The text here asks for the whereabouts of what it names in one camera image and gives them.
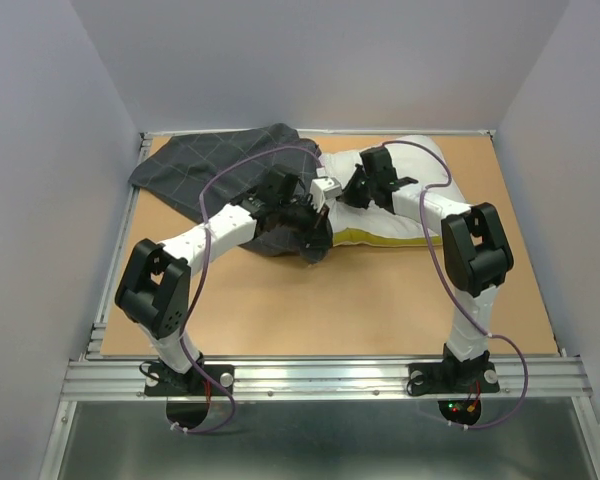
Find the white pillow yellow edge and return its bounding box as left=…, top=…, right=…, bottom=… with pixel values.
left=319, top=135, right=472, bottom=247

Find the aluminium frame rail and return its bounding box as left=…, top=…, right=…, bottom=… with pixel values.
left=62, top=130, right=594, bottom=401

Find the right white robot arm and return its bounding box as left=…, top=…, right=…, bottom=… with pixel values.
left=339, top=144, right=514, bottom=396

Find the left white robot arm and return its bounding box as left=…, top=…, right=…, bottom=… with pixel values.
left=115, top=167, right=341, bottom=395

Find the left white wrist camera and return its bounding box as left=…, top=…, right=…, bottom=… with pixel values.
left=309, top=177, right=342, bottom=213

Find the dark grey checked pillowcase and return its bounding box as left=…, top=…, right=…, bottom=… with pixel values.
left=128, top=122, right=334, bottom=265

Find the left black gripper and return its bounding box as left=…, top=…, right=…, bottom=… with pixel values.
left=277, top=196, right=333, bottom=250

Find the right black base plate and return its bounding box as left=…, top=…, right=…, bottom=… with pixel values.
left=405, top=361, right=500, bottom=397

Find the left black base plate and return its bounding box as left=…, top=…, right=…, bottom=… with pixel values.
left=139, top=360, right=235, bottom=397

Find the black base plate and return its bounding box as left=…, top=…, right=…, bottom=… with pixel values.
left=405, top=361, right=500, bottom=397
left=139, top=360, right=235, bottom=397

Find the metal front panel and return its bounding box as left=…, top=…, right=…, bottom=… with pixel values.
left=58, top=398, right=596, bottom=479

